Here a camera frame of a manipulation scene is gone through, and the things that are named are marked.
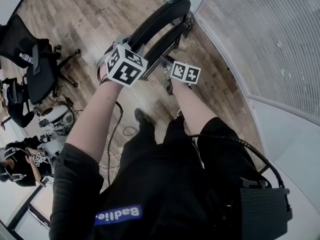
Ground white window blinds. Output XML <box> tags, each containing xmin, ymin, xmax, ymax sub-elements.
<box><xmin>196</xmin><ymin>0</ymin><xmax>320</xmax><ymax>125</ymax></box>

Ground black folding chair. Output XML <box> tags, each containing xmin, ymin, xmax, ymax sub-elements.
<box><xmin>126</xmin><ymin>0</ymin><xmax>195</xmax><ymax>82</ymax></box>

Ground black floor cable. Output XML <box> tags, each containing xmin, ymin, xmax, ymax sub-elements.
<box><xmin>106</xmin><ymin>101</ymin><xmax>125</xmax><ymax>188</ymax></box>

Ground white floor cable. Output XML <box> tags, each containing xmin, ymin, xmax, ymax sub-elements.
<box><xmin>99</xmin><ymin>146</ymin><xmax>124</xmax><ymax>178</ymax></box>

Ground black waist-worn box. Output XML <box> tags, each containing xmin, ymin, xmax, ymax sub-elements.
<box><xmin>239</xmin><ymin>177</ymin><xmax>294</xmax><ymax>240</ymax></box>

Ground person's black trousers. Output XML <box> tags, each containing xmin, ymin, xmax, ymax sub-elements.
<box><xmin>119</xmin><ymin>113</ymin><xmax>202</xmax><ymax>177</ymax></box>

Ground thin looped black cable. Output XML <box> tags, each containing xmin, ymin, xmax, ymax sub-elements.
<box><xmin>122</xmin><ymin>125</ymin><xmax>140</xmax><ymax>137</ymax></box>

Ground black office chair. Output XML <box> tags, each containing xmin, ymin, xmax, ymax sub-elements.
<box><xmin>0</xmin><ymin>77</ymin><xmax>36</xmax><ymax>129</ymax></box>
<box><xmin>0</xmin><ymin>13</ymin><xmax>81</xmax><ymax>106</ymax></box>

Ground black corrugated cable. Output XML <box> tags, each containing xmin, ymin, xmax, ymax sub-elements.
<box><xmin>189</xmin><ymin>133</ymin><xmax>287</xmax><ymax>189</ymax></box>

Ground person's left forearm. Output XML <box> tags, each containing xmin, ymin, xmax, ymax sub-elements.
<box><xmin>65</xmin><ymin>80</ymin><xmax>124</xmax><ymax>164</ymax></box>

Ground person's left black shoe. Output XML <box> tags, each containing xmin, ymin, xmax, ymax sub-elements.
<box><xmin>134</xmin><ymin>107</ymin><xmax>154</xmax><ymax>126</ymax></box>

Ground clear water bottle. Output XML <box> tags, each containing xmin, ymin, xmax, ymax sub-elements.
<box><xmin>19</xmin><ymin>52</ymin><xmax>34</xmax><ymax>65</ymax></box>

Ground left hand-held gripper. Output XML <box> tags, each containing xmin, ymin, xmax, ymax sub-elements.
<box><xmin>97</xmin><ymin>35</ymin><xmax>149</xmax><ymax>88</ymax></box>

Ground person's right forearm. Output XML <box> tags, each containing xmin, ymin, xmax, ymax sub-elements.
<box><xmin>171</xmin><ymin>80</ymin><xmax>219</xmax><ymax>138</ymax></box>

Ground person's black shirt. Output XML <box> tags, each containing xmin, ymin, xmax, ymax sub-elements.
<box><xmin>48</xmin><ymin>116</ymin><xmax>265</xmax><ymax>240</ymax></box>

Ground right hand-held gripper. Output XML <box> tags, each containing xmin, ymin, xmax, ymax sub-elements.
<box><xmin>163</xmin><ymin>60</ymin><xmax>202</xmax><ymax>95</ymax></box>

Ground white round floor device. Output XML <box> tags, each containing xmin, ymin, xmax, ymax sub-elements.
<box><xmin>38</xmin><ymin>105</ymin><xmax>75</xmax><ymax>135</ymax></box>

